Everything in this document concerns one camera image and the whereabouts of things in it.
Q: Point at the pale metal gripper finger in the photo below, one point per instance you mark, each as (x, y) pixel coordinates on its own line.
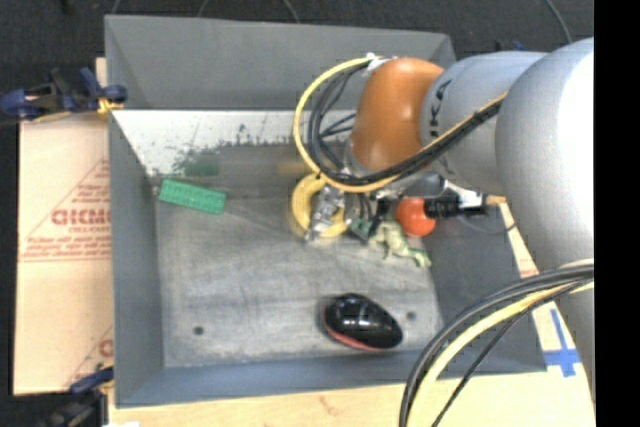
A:
(324, 210)
(338, 218)

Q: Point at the green toy animal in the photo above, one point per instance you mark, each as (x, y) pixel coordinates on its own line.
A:
(397, 242)

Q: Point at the orange ball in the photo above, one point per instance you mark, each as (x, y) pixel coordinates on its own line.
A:
(413, 221)

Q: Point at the grey metal bin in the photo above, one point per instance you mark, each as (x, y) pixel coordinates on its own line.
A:
(240, 275)

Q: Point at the black computer mouse, red trim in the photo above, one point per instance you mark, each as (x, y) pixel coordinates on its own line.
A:
(362, 322)

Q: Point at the green flat block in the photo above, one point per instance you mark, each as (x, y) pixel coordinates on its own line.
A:
(192, 196)

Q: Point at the brown cardboard board, red print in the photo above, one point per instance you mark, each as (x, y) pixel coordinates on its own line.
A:
(60, 305)

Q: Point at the black cylinder on white bracket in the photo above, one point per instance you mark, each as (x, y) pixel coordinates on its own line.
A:
(445, 207)

